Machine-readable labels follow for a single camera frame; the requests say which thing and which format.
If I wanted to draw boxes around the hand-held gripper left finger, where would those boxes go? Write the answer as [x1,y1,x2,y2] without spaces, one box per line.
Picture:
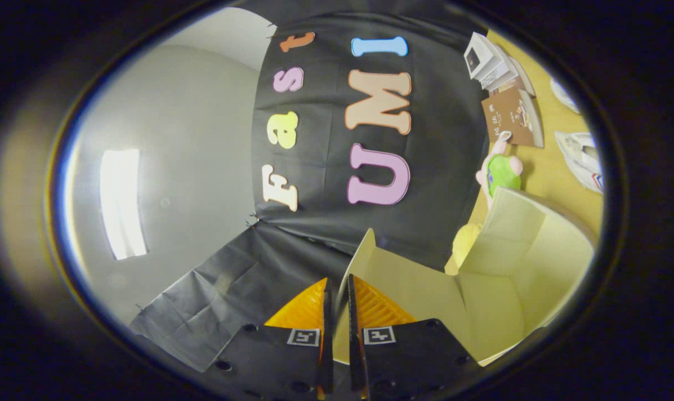
[201,277,334,399]

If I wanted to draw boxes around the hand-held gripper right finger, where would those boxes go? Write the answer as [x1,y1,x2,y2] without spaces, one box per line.
[346,273,480,399]

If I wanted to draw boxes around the beige fabric storage box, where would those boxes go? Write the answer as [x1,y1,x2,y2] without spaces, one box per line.
[333,187,597,367]

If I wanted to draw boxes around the white canvas shoe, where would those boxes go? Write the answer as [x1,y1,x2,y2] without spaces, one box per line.
[550,77,582,115]
[554,131,605,195]

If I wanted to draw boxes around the yellow plush toy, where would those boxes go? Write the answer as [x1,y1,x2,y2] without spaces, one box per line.
[445,223,485,275]

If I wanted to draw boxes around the green and pink plush toy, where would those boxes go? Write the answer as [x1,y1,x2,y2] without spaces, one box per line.
[475,131,524,209]

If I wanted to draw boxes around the ceiling light panel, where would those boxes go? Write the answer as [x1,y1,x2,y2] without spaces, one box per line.
[100,148,148,261]

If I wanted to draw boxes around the brown cover book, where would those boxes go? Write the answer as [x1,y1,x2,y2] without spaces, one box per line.
[481,88,545,149]

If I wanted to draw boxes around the brown book under white books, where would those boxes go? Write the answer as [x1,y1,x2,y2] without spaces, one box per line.
[489,56,536,98]

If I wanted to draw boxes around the white patterned cover book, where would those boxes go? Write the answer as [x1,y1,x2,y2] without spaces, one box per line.
[479,56,519,91]

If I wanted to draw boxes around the white book with dark square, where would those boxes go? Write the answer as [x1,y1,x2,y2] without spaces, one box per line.
[463,32,510,80]

